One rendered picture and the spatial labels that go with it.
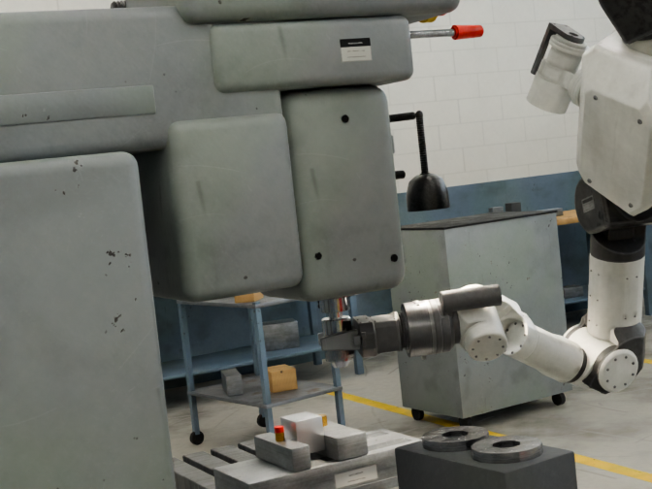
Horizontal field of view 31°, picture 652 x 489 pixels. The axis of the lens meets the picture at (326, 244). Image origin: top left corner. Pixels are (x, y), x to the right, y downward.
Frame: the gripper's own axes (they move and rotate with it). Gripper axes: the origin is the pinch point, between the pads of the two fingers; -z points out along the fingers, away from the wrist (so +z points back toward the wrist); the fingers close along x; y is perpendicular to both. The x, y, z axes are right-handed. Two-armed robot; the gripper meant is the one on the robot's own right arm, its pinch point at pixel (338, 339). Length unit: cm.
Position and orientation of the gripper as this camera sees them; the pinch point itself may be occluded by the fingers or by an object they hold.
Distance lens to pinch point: 191.9
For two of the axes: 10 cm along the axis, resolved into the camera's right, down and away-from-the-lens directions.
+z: 9.9, -1.3, 0.7
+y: 1.2, 9.9, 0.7
